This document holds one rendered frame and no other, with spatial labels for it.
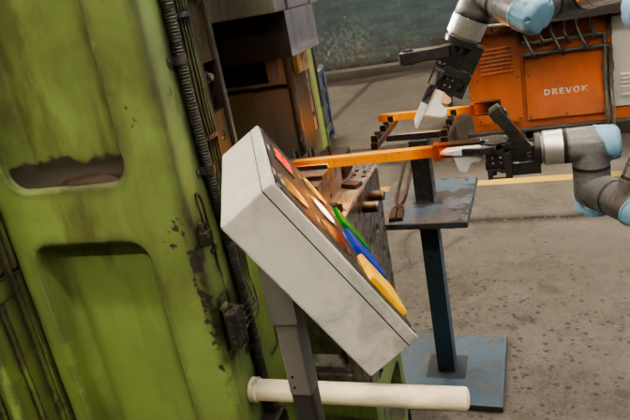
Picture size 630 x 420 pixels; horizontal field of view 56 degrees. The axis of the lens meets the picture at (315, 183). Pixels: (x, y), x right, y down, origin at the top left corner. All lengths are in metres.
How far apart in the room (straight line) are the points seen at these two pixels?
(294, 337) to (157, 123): 0.43
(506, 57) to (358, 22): 4.55
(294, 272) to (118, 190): 0.53
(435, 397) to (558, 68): 3.84
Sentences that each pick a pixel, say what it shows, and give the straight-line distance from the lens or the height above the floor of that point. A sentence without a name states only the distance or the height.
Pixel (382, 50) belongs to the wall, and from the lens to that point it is 9.03.
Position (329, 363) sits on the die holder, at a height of 0.52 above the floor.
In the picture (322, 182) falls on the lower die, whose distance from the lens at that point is 1.37.
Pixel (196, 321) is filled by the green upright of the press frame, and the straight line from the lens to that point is 1.21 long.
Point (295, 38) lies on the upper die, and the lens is 1.30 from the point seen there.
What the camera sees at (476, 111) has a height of 0.93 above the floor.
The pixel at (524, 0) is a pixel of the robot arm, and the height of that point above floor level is 1.31.
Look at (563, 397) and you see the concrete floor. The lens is 2.22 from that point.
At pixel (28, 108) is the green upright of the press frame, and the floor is 1.28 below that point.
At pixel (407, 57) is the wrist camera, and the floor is 1.22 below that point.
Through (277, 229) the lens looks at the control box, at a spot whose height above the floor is 1.14.
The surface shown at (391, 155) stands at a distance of 1.38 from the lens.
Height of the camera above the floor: 1.39
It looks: 18 degrees down
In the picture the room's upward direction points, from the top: 11 degrees counter-clockwise
